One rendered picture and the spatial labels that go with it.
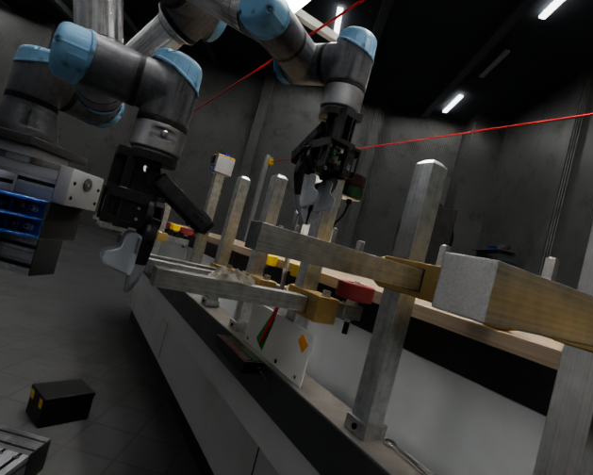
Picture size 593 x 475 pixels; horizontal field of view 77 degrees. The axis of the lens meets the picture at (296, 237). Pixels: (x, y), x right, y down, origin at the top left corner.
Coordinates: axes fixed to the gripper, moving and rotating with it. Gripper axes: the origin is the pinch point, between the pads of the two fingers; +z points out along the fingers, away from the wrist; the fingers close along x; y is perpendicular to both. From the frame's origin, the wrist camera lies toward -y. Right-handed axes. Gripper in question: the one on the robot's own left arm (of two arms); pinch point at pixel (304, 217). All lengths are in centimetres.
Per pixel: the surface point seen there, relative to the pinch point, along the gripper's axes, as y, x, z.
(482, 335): 23.7, 25.2, 12.0
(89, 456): -90, -8, 101
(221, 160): -78, 6, -19
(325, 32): -161, 78, -141
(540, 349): 32.7, 25.2, 11.1
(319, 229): -3.6, 6.3, 1.0
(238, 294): 0.1, -9.0, 16.4
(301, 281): -4.9, 6.2, 12.3
